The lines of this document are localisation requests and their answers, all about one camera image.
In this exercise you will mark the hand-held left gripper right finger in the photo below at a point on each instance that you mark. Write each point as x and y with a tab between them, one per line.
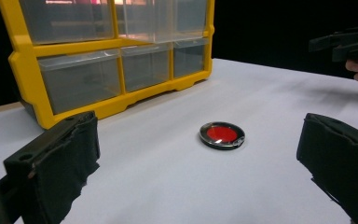
341	155

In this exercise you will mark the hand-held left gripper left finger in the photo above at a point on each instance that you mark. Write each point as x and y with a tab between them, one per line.
59	155

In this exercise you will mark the round red disc black case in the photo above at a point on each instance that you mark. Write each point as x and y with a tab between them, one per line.
222	134

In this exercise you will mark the small clear plastic drawer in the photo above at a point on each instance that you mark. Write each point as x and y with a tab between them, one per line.
189	59
146	68
80	82

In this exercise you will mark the large clear plastic drawer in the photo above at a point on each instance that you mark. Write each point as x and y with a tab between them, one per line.
68	21
161	18

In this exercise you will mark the yellow drawer cabinet frame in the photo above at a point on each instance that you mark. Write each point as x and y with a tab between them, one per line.
24	62

